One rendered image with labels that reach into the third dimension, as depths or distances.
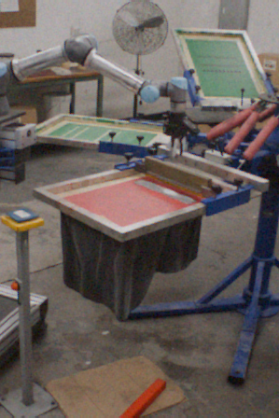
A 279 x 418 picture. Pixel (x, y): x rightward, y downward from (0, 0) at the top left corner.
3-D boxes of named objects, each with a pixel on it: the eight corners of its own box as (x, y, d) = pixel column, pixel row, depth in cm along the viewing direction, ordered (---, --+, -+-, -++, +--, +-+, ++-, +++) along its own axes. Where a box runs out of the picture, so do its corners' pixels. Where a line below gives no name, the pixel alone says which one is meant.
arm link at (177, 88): (171, 76, 276) (189, 77, 274) (169, 99, 280) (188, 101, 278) (167, 78, 269) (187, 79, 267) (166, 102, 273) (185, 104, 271)
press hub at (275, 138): (261, 328, 352) (296, 101, 303) (212, 303, 378) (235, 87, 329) (297, 307, 378) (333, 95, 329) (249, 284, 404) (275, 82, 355)
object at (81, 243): (121, 324, 255) (126, 231, 240) (57, 283, 285) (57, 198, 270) (127, 322, 257) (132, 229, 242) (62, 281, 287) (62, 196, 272)
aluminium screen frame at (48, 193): (121, 242, 230) (121, 232, 228) (33, 197, 269) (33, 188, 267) (248, 199, 281) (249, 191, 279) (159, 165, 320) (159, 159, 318)
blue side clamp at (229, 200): (207, 216, 261) (209, 202, 258) (199, 213, 264) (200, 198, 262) (249, 202, 280) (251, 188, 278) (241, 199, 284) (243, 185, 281)
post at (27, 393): (21, 424, 266) (13, 231, 231) (-5, 399, 281) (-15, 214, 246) (60, 405, 280) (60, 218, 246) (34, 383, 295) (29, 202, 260)
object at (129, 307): (125, 321, 257) (131, 229, 241) (119, 317, 259) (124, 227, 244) (198, 288, 287) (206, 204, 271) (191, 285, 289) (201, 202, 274)
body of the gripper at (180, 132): (174, 132, 287) (174, 108, 283) (187, 137, 281) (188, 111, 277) (162, 135, 282) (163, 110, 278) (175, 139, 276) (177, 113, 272)
